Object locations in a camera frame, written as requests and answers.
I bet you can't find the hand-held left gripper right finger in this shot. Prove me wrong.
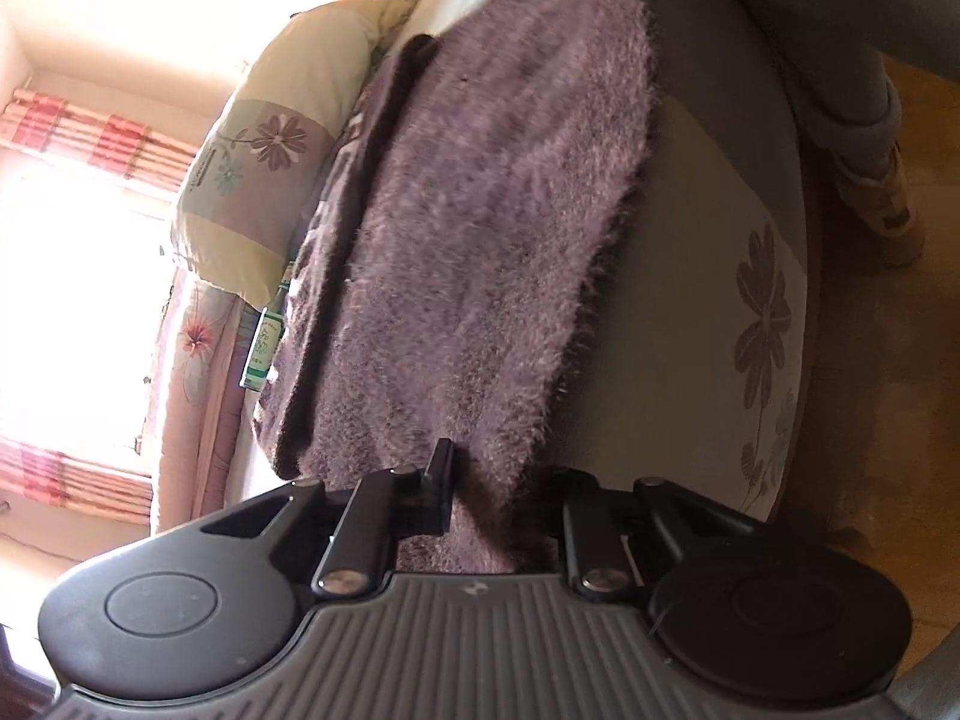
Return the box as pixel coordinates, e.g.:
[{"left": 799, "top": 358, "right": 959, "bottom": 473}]
[{"left": 559, "top": 476, "right": 755, "bottom": 601}]

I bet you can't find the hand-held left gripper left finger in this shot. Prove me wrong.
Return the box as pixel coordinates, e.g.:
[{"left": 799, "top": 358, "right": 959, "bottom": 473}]
[{"left": 199, "top": 439, "right": 455, "bottom": 599}]

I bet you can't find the brown fuzzy sweater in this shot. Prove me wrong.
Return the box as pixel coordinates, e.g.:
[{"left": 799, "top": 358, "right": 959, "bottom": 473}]
[{"left": 251, "top": 0, "right": 661, "bottom": 578}]

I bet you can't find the green glass bottle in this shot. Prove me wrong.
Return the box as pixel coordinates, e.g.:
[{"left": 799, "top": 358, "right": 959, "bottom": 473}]
[{"left": 240, "top": 262, "right": 297, "bottom": 391}]

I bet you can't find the folded pink floral quilt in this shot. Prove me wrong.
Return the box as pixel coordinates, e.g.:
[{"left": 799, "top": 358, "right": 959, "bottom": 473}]
[{"left": 146, "top": 270, "right": 263, "bottom": 533}]

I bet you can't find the pink striped curtain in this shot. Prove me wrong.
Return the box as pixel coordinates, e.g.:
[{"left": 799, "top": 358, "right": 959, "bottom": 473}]
[
  {"left": 0, "top": 435, "right": 155, "bottom": 526},
  {"left": 0, "top": 86, "right": 200, "bottom": 200}
]

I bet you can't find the window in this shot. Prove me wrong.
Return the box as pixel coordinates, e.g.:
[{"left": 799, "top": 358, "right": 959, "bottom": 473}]
[{"left": 0, "top": 150, "right": 181, "bottom": 466}]

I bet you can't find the floral patchwork pillow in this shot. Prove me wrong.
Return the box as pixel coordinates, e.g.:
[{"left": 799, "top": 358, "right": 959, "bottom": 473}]
[{"left": 169, "top": 0, "right": 421, "bottom": 308}]

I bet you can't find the person's beige shoe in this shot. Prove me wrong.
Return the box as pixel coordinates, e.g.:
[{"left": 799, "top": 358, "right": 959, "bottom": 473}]
[{"left": 836, "top": 142, "right": 927, "bottom": 267}]

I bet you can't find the person's grey trouser leg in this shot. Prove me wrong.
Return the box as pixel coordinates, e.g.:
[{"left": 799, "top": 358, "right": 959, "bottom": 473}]
[{"left": 705, "top": 0, "right": 905, "bottom": 181}]

